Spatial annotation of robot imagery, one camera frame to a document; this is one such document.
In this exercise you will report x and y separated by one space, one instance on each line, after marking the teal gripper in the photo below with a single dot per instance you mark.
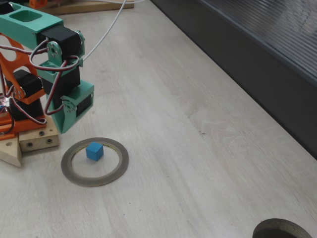
79 104

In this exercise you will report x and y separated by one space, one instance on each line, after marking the blue cube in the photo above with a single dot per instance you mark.
94 152

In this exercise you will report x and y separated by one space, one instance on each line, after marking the orange and teal robot arm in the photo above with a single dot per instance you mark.
22 27

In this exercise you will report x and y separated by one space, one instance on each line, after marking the wooden board under leader arm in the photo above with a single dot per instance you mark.
99 7

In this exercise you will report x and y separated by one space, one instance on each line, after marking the short wooden base block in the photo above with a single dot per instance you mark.
39 142

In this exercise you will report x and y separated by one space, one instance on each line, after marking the grey partition with ribbed glass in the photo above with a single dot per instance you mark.
247 74

